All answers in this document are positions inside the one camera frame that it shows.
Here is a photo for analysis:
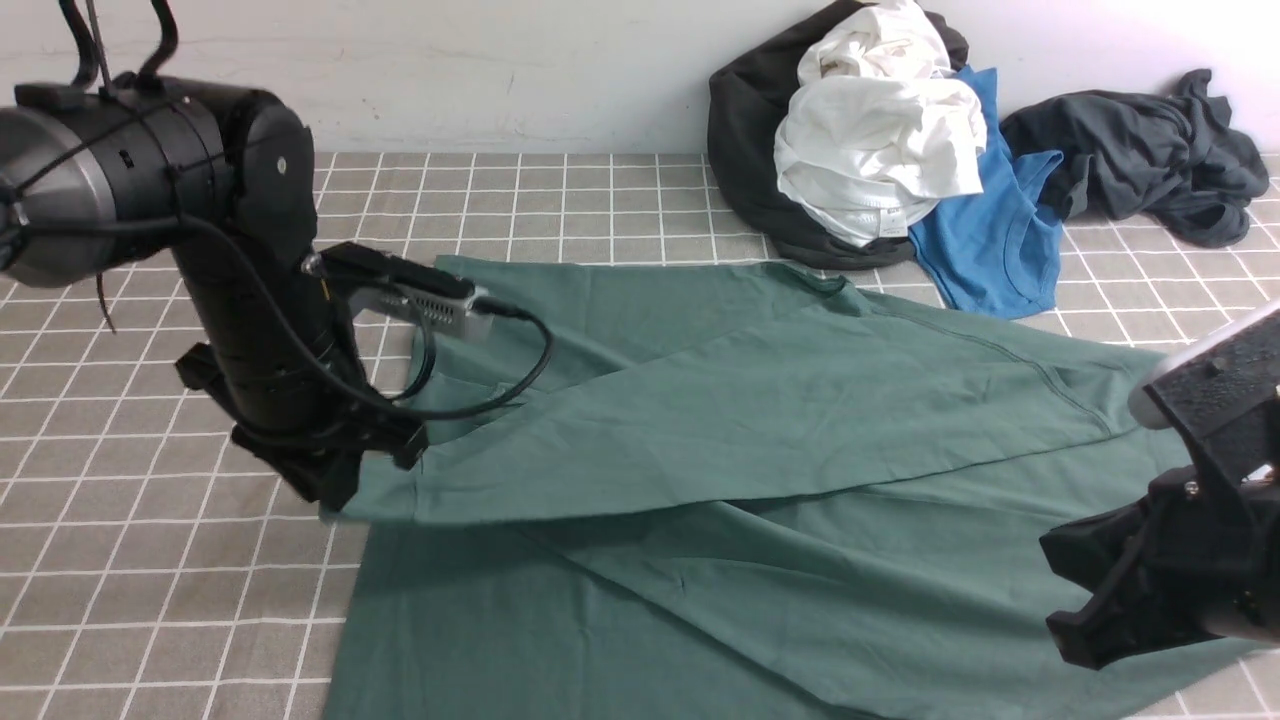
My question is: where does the black garment under pile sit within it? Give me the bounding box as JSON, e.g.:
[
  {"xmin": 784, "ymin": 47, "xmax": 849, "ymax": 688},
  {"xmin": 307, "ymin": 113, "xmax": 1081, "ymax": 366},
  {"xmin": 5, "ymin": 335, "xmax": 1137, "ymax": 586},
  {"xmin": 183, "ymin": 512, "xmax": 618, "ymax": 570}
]
[{"xmin": 707, "ymin": 1, "xmax": 969, "ymax": 272}]

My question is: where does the grey checkered tablecloth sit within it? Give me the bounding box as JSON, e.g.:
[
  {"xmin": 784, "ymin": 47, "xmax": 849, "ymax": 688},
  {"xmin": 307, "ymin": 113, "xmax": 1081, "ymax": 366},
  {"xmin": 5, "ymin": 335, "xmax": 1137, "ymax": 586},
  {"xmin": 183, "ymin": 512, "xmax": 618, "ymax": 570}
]
[{"xmin": 0, "ymin": 152, "xmax": 1280, "ymax": 720}]

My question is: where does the black gripper body at left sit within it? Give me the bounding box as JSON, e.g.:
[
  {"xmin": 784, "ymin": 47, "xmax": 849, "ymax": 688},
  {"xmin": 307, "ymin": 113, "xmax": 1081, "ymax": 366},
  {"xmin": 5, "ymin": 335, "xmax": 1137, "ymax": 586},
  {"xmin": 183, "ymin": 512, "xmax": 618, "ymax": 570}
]
[{"xmin": 175, "ymin": 343, "xmax": 429, "ymax": 512}]

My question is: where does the dark grey crumpled garment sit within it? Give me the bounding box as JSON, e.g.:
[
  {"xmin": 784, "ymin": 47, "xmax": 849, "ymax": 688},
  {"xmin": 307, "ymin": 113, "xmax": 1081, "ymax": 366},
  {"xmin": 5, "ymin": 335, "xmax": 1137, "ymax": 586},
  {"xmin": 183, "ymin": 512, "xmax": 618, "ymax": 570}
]
[{"xmin": 1000, "ymin": 68, "xmax": 1268, "ymax": 249}]

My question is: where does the white crumpled shirt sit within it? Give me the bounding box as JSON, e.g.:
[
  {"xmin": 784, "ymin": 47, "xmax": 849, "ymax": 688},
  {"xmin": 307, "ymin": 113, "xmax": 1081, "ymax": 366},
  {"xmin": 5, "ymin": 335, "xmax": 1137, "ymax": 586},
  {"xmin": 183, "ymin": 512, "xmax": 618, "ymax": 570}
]
[{"xmin": 774, "ymin": 1, "xmax": 988, "ymax": 247}]

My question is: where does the black robot arm at left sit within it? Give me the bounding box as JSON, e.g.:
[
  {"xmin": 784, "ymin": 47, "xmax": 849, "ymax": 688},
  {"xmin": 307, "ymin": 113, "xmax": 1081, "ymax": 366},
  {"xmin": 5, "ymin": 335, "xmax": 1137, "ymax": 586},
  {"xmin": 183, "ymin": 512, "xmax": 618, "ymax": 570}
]
[{"xmin": 1, "ymin": 77, "xmax": 428, "ymax": 510}]

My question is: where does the blue t-shirt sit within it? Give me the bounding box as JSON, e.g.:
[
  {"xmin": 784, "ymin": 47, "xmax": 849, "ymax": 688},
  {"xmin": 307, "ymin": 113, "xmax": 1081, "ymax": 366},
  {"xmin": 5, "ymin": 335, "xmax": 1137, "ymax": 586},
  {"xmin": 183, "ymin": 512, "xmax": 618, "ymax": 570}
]
[{"xmin": 909, "ymin": 67, "xmax": 1062, "ymax": 319}]

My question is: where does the green long-sleeve top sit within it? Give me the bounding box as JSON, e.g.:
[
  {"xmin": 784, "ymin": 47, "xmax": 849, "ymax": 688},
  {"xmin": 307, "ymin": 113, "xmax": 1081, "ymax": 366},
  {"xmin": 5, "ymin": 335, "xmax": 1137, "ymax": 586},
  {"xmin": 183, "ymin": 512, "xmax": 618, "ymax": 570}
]
[{"xmin": 324, "ymin": 256, "xmax": 1254, "ymax": 719}]

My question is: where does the black camera cable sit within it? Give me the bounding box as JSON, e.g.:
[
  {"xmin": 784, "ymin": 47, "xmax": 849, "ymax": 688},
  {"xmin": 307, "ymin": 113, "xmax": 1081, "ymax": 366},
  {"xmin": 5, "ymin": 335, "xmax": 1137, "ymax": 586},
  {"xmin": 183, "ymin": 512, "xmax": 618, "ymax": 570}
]
[{"xmin": 0, "ymin": 210, "xmax": 556, "ymax": 423}]

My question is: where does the silver wrist camera at left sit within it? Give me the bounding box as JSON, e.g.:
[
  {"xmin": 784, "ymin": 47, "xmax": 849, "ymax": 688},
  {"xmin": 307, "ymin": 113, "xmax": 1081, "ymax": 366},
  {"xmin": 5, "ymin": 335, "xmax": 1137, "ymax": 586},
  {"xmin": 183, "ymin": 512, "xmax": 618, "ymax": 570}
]
[{"xmin": 300, "ymin": 242, "xmax": 492, "ymax": 343}]

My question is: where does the black gripper body at right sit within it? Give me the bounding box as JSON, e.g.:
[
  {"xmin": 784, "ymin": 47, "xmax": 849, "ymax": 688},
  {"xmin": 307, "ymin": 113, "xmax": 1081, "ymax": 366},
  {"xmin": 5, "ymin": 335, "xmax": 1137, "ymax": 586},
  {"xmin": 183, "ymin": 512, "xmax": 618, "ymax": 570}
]
[{"xmin": 1039, "ymin": 468, "xmax": 1279, "ymax": 670}]

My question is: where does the black wrist camera at right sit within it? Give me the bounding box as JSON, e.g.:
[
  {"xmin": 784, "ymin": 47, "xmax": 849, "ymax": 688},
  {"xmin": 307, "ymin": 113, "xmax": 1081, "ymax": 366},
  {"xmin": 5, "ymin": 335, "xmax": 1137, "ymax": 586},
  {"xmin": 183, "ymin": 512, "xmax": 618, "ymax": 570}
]
[{"xmin": 1128, "ymin": 300, "xmax": 1279, "ymax": 486}]

